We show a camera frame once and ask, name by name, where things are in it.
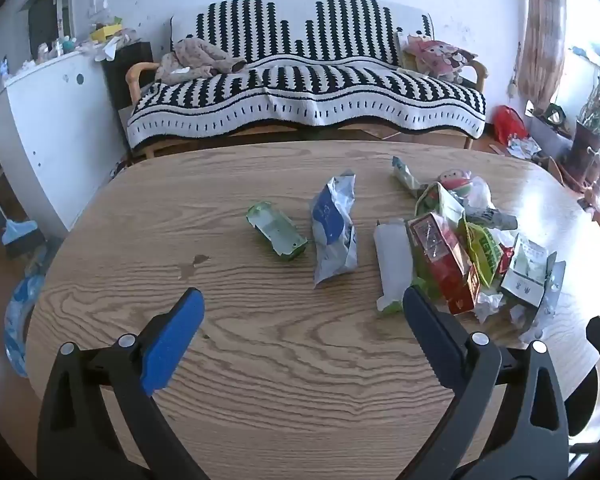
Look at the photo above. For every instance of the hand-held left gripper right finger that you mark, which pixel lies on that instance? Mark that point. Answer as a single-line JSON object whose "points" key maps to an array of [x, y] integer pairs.
{"points": [[432, 330]]}

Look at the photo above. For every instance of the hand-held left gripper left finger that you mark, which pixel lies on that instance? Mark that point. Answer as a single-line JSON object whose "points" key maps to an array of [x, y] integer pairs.
{"points": [[172, 345]]}

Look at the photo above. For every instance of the white green plastic packet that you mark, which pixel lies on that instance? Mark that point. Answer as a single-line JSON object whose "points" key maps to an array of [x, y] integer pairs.
{"points": [[392, 260]]}

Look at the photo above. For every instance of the green crushed carton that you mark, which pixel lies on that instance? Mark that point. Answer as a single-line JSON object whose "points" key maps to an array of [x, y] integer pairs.
{"points": [[275, 230]]}

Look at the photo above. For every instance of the crumpled white paper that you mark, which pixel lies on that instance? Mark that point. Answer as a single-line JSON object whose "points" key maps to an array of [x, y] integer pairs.
{"points": [[487, 305]]}

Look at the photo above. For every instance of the silver foil wrapper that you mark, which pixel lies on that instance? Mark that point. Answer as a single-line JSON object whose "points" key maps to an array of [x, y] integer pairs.
{"points": [[547, 305]]}

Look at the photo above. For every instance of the red carton box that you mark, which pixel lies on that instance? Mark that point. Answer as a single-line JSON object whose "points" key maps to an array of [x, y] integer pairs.
{"points": [[440, 255]]}

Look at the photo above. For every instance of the wooden table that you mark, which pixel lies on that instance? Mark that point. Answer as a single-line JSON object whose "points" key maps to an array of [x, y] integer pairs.
{"points": [[260, 340]]}

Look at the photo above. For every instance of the yellow green snack packet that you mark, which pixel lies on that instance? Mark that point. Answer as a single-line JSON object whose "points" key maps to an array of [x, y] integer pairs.
{"points": [[482, 252]]}

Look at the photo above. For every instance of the white green paper box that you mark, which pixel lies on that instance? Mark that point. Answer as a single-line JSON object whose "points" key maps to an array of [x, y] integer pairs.
{"points": [[525, 270]]}

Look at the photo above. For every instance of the green white folded carton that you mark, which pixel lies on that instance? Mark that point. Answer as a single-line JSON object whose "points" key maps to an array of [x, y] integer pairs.
{"points": [[442, 205]]}

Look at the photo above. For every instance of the white crumpled plastic bag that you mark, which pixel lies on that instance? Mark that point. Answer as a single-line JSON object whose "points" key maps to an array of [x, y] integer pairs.
{"points": [[485, 202]]}

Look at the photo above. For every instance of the blue white plastic bag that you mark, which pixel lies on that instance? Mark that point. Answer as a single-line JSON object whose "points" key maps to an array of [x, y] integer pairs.
{"points": [[332, 225]]}

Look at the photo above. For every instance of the watermelon print packet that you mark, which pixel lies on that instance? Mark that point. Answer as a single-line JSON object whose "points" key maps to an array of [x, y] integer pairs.
{"points": [[452, 182]]}

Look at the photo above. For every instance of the green white torn wrapper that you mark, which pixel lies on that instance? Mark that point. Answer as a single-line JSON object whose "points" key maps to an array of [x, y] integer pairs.
{"points": [[405, 175]]}

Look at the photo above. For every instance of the blue broom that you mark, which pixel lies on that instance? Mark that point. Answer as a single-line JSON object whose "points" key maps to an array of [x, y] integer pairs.
{"points": [[21, 234]]}

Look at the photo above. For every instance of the scattered papers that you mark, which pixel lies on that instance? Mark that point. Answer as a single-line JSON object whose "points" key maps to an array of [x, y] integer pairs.
{"points": [[522, 147]]}

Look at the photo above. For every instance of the red bag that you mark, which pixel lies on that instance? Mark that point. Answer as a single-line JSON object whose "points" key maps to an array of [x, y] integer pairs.
{"points": [[507, 122]]}

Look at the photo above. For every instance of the white cabinet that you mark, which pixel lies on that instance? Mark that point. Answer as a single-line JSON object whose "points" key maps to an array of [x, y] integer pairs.
{"points": [[55, 125]]}

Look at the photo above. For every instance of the black side cabinet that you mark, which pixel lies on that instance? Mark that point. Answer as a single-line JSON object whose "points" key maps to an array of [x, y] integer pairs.
{"points": [[125, 70]]}

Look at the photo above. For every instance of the beige pink garment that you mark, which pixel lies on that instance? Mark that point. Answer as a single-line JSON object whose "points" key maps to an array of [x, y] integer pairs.
{"points": [[195, 57]]}

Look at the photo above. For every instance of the patterned curtain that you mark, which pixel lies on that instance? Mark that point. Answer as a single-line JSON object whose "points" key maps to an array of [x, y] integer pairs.
{"points": [[545, 35]]}

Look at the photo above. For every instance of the yellow box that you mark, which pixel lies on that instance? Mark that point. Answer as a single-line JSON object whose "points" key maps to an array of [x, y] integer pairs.
{"points": [[105, 34]]}

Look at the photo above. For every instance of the wooden frame sofa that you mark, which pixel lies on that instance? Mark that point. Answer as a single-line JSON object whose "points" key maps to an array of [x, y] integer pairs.
{"points": [[139, 71]]}

